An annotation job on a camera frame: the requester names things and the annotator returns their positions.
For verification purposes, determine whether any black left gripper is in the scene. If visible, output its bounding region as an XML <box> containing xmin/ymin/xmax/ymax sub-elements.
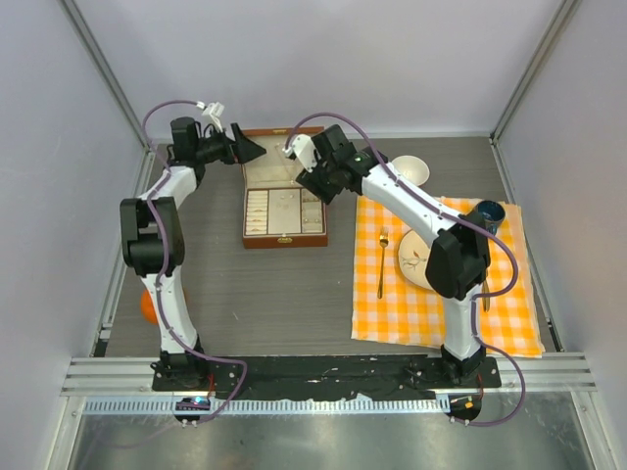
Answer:
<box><xmin>196</xmin><ymin>124</ymin><xmax>267</xmax><ymax>166</ymax></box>

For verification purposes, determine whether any silver chain necklace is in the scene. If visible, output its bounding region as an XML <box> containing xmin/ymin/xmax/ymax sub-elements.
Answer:
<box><xmin>276</xmin><ymin>144</ymin><xmax>300</xmax><ymax>187</ymax></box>

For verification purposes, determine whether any brown jewelry box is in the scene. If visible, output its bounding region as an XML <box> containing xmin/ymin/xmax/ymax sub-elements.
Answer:
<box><xmin>242</xmin><ymin>127</ymin><xmax>328</xmax><ymax>249</ymax></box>

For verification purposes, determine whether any brown jewelry tray insert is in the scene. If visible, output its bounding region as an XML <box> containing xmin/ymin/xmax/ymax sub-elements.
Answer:
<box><xmin>244</xmin><ymin>188</ymin><xmax>326</xmax><ymax>237</ymax></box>

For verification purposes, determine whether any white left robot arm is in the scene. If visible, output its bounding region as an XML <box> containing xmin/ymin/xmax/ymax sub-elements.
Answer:
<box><xmin>120</xmin><ymin>117</ymin><xmax>265</xmax><ymax>391</ymax></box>

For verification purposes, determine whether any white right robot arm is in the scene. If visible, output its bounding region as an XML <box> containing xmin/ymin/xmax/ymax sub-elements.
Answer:
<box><xmin>284</xmin><ymin>124</ymin><xmax>490</xmax><ymax>387</ymax></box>

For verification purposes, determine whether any gold fork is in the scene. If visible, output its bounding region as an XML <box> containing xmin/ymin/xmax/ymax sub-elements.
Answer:
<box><xmin>377</xmin><ymin>226</ymin><xmax>389</xmax><ymax>299</ymax></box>

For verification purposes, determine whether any white ceramic bowl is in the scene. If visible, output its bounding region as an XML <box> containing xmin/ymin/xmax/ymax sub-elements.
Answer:
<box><xmin>392</xmin><ymin>155</ymin><xmax>430</xmax><ymax>186</ymax></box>

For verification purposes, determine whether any decorated ceramic plate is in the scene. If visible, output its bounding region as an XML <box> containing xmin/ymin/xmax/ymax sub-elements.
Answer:
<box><xmin>398</xmin><ymin>230</ymin><xmax>433</xmax><ymax>291</ymax></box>

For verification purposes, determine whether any yellow checkered cloth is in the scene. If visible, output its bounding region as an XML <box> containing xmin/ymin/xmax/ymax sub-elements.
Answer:
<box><xmin>352</xmin><ymin>197</ymin><xmax>545</xmax><ymax>357</ymax></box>

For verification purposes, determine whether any dark blue mug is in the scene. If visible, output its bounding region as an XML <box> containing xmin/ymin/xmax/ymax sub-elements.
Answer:
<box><xmin>473</xmin><ymin>200</ymin><xmax>506</xmax><ymax>235</ymax></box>

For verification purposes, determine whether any orange upturned bowl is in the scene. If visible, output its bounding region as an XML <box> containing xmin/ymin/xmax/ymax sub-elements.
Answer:
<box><xmin>140</xmin><ymin>290</ymin><xmax>159</xmax><ymax>325</ymax></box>

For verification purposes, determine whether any gold knife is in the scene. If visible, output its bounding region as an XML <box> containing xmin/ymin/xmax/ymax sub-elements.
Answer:
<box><xmin>482</xmin><ymin>280</ymin><xmax>491</xmax><ymax>311</ymax></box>

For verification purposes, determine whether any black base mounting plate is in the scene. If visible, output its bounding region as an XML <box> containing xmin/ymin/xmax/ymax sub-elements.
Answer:
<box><xmin>151</xmin><ymin>354</ymin><xmax>502</xmax><ymax>401</ymax></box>

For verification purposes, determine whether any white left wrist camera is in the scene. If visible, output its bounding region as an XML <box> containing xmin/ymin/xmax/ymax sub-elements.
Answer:
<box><xmin>196</xmin><ymin>101</ymin><xmax>224</xmax><ymax>132</ymax></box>

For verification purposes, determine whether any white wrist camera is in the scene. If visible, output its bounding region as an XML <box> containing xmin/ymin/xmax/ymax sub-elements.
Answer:
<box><xmin>283</xmin><ymin>134</ymin><xmax>317</xmax><ymax>173</ymax></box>
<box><xmin>196</xmin><ymin>101</ymin><xmax>224</xmax><ymax>132</ymax></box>

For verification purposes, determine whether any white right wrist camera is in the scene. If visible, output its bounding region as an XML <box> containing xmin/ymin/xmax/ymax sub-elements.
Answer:
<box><xmin>283</xmin><ymin>134</ymin><xmax>317</xmax><ymax>173</ymax></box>

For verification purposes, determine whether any white slotted cable duct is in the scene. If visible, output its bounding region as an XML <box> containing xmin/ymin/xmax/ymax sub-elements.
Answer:
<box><xmin>83</xmin><ymin>396</ymin><xmax>450</xmax><ymax>417</ymax></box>

